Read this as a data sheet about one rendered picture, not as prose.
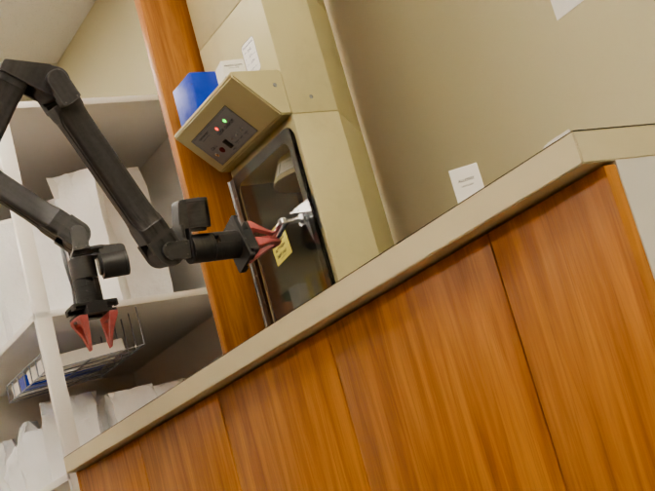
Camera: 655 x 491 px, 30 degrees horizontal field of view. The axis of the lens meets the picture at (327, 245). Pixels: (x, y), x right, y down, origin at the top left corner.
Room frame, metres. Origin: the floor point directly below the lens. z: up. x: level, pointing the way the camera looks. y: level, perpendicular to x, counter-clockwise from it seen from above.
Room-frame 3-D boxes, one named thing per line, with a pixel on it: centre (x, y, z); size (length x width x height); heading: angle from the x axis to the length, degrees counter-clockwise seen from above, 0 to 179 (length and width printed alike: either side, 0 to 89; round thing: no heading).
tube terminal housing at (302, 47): (2.56, -0.02, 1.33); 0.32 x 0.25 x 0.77; 32
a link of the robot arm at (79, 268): (2.57, 0.52, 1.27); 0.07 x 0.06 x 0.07; 111
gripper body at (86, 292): (2.57, 0.53, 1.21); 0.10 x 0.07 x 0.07; 122
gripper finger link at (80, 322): (2.57, 0.53, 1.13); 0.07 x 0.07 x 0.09; 32
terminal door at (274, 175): (2.49, 0.09, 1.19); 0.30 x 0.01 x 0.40; 31
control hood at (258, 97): (2.46, 0.13, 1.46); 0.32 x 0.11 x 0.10; 32
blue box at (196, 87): (2.53, 0.17, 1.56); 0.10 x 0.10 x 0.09; 32
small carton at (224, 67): (2.41, 0.10, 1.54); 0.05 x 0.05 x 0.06; 22
